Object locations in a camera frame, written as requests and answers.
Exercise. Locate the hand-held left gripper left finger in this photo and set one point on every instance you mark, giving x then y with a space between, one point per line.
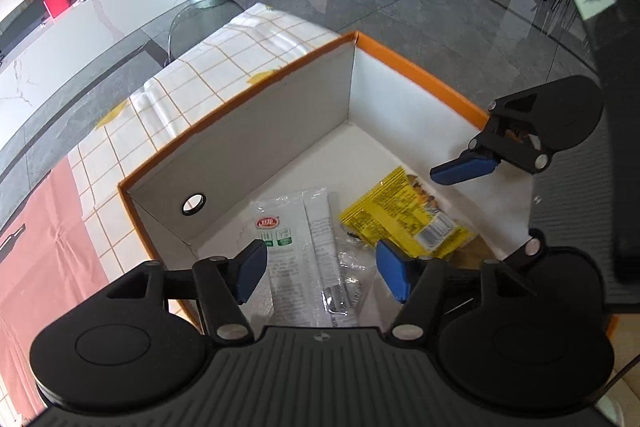
251 271

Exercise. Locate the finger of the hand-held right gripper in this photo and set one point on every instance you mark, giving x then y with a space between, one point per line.
460 170
525 253

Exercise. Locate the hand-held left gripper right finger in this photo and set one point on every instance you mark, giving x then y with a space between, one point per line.
395 273

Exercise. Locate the white snack packet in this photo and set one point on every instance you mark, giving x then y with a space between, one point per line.
285 252

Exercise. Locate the clear plastic packet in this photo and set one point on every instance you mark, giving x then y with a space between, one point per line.
354 274

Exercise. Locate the yellow snack packet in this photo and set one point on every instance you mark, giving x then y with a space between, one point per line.
395 213

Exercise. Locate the orange cardboard box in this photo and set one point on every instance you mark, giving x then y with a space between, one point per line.
300 132

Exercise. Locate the clear glass chair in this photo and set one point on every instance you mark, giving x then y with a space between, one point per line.
200 18

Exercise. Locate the white marble tv cabinet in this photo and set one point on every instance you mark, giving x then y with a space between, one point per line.
75 57

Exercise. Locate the pink box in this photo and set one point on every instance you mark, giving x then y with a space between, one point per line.
55 2

